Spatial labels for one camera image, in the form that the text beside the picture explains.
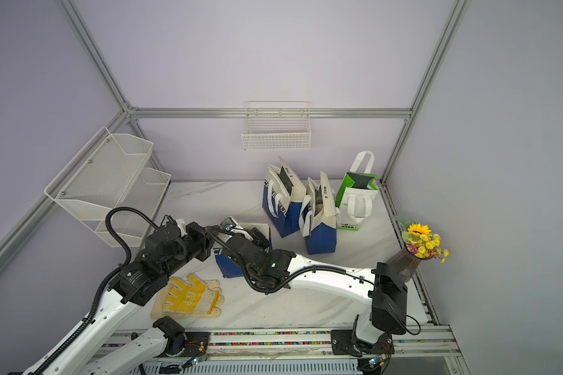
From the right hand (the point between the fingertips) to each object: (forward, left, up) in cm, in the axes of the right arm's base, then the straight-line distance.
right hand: (250, 232), depth 74 cm
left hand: (-2, +8, +6) cm, 10 cm away
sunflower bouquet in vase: (-5, -53, 0) cm, 53 cm away
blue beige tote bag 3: (+4, -23, +1) cm, 23 cm away
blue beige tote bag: (-4, +10, -15) cm, 19 cm away
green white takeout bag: (+16, -38, +1) cm, 41 cm away
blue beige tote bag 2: (+15, -11, +1) cm, 19 cm away
